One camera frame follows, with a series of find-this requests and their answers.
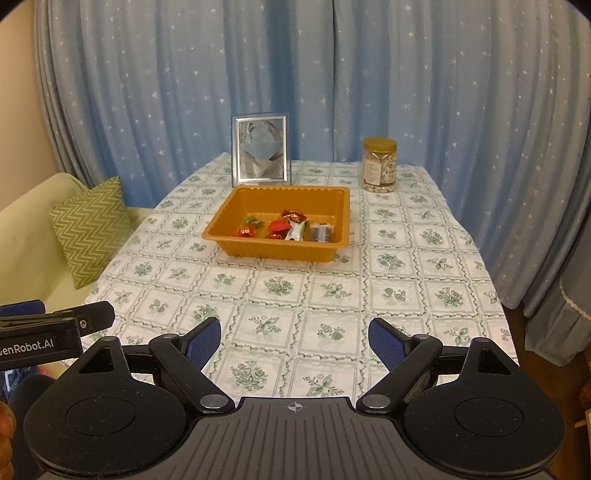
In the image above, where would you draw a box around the pale green sofa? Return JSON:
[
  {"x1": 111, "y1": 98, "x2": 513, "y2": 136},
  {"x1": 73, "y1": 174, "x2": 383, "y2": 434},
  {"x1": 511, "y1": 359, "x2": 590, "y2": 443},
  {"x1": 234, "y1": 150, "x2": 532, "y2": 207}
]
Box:
[{"x1": 0, "y1": 173, "x2": 154, "y2": 320}]

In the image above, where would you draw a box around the blue starry curtain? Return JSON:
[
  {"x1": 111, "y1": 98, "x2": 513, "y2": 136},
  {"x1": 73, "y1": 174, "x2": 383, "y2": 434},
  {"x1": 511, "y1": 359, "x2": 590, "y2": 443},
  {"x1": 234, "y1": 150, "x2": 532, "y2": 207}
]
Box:
[{"x1": 34, "y1": 0, "x2": 591, "y2": 311}]

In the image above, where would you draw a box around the plain red snack packet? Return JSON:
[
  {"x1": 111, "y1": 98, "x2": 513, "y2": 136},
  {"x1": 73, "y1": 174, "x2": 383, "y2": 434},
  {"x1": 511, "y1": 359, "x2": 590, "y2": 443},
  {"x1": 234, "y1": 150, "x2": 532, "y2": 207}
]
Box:
[{"x1": 265, "y1": 219, "x2": 291, "y2": 241}]

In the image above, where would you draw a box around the green zigzag cushion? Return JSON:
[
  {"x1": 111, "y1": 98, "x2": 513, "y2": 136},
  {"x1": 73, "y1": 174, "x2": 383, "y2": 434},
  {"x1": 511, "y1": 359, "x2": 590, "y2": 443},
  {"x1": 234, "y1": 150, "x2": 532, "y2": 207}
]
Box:
[{"x1": 49, "y1": 176, "x2": 134, "y2": 290}]

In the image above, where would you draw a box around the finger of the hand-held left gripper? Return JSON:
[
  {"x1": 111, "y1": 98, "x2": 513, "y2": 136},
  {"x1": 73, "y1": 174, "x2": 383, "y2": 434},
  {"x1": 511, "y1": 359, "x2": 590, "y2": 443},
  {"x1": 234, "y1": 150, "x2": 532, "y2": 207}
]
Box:
[
  {"x1": 0, "y1": 300, "x2": 46, "y2": 319},
  {"x1": 52, "y1": 301, "x2": 116, "y2": 337}
]

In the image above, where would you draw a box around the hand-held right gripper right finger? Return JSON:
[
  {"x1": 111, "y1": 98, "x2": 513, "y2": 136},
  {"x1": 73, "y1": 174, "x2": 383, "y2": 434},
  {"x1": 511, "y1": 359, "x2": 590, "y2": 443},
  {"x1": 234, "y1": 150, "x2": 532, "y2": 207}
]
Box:
[{"x1": 355, "y1": 317, "x2": 520, "y2": 415}]

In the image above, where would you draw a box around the silver picture frame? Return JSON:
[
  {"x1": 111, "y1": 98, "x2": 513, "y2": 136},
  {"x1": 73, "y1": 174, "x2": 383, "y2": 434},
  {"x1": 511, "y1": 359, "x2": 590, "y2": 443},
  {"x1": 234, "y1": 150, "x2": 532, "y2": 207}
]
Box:
[{"x1": 231, "y1": 113, "x2": 293, "y2": 188}]

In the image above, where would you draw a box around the grey curtain with lace trim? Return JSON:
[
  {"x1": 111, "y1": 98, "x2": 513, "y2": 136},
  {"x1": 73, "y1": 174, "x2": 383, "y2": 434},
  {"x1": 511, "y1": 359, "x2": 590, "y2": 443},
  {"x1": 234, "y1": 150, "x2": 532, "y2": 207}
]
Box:
[{"x1": 524, "y1": 257, "x2": 591, "y2": 371}]

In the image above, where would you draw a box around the orange plastic tray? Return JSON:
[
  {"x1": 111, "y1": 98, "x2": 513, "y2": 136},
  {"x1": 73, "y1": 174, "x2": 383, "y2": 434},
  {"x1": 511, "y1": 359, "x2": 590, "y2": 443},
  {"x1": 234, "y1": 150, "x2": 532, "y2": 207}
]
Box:
[{"x1": 202, "y1": 185, "x2": 352, "y2": 263}]

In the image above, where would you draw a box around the person's left hand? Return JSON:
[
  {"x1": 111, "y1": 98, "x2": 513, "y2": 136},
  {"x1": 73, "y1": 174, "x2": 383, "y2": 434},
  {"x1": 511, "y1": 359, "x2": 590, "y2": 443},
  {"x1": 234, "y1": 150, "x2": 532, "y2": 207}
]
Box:
[{"x1": 0, "y1": 401, "x2": 16, "y2": 480}]

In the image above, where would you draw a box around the clear jar with yellow lid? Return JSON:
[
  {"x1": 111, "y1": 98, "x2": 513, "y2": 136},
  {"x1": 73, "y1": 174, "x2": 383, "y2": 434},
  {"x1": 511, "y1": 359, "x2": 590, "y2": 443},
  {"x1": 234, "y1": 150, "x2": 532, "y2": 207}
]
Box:
[{"x1": 361, "y1": 137, "x2": 399, "y2": 193}]

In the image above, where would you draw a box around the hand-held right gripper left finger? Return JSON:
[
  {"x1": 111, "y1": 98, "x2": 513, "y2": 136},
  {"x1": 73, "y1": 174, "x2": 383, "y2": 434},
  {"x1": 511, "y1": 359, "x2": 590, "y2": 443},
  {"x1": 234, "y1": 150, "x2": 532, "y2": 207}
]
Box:
[{"x1": 69, "y1": 317, "x2": 236, "y2": 415}]

